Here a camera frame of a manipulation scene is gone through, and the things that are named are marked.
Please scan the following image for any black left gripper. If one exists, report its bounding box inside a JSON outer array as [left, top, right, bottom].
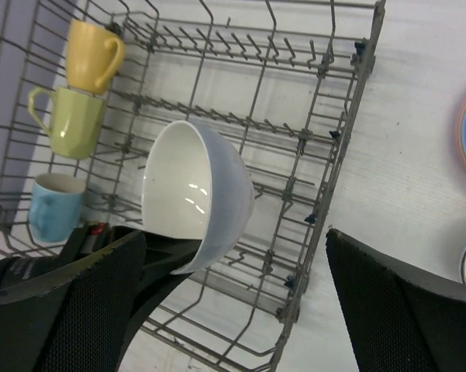
[[0, 222, 201, 371]]

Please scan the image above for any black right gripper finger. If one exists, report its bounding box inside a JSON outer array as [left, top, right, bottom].
[[326, 229, 466, 371]]

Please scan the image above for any blue plastic cup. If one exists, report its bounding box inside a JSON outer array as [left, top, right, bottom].
[[28, 173, 86, 243]]

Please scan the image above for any yellow-green plastic cup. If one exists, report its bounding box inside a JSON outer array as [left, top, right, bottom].
[[27, 86, 105, 160]]

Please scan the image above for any grey wire dish rack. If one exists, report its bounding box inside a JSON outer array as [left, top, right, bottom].
[[0, 1, 385, 371]]

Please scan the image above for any yellow ceramic mug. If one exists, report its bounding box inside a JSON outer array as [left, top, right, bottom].
[[66, 19, 126, 95]]

